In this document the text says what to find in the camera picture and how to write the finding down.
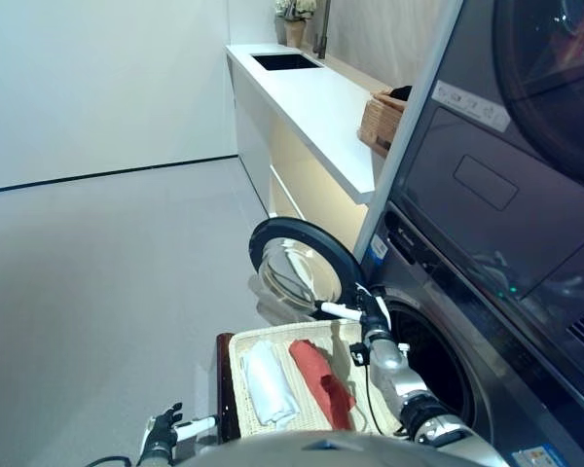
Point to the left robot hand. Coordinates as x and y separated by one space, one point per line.
160 430

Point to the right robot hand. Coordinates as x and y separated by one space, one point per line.
375 313

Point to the red cloth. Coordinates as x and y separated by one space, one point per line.
321 379

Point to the white cloth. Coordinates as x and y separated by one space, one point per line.
267 384

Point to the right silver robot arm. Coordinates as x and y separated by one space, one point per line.
399 374

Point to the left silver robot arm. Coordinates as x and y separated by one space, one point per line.
153 457

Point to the grey washing machine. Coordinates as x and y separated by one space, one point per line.
491 350

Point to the blue white washer label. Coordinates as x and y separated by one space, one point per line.
378 249

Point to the round glass washer door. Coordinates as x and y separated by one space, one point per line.
321 238

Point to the white wicker tray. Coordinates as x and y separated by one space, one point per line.
311 408

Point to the silver robot torso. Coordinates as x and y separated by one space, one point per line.
321 450

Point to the brown wicker box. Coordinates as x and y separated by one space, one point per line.
379 121

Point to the dark grey dryer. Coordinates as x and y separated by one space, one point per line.
516 170

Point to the white counter cabinet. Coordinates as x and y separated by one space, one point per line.
302 102

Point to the white dryer label strip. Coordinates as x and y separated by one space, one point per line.
467 104

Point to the black recessed sink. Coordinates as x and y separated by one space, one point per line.
287 62

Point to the bronze arched faucet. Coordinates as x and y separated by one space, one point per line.
321 44

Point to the potted white flowers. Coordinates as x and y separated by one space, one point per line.
294 31

